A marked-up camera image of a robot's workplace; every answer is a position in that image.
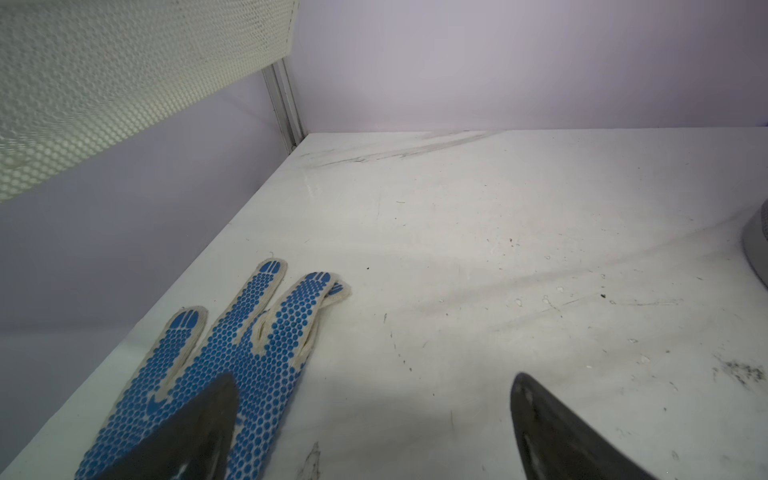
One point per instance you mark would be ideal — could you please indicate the white mesh lower shelf tray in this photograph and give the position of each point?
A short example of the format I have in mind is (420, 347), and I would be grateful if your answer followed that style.
(78, 77)

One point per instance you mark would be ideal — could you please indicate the grey mesh waste bin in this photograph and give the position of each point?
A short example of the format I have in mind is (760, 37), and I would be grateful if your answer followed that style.
(755, 245)

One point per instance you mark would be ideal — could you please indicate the blue dotted work glove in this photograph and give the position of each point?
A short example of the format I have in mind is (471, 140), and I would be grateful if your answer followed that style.
(264, 347)

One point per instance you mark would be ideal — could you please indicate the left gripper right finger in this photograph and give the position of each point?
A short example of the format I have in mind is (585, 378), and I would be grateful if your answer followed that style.
(555, 443)

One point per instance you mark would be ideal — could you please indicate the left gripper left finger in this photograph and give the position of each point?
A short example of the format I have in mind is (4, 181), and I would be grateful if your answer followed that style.
(194, 442)

